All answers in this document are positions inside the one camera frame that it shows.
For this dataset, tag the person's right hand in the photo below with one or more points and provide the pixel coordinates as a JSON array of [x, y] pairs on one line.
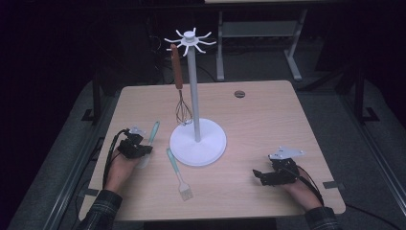
[[300, 191]]

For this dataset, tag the round grey table grommet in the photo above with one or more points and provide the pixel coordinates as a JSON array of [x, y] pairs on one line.
[[239, 94]]

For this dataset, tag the black metal stand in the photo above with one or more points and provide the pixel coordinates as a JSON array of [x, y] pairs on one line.
[[360, 96], [96, 96]]

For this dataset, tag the person's left hand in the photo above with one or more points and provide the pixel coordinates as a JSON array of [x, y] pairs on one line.
[[119, 172]]

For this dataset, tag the white utensil rack with hooks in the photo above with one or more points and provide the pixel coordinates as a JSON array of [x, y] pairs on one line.
[[194, 96]]

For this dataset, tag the grey metal desk frame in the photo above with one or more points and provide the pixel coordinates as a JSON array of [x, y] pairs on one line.
[[260, 29]]

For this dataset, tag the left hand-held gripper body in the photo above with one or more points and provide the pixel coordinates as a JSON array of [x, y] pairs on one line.
[[130, 147]]

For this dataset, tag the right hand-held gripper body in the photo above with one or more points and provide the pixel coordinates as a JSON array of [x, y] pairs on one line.
[[284, 171]]

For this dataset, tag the grey tape strip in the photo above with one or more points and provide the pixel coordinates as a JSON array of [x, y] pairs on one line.
[[89, 192], [333, 185]]

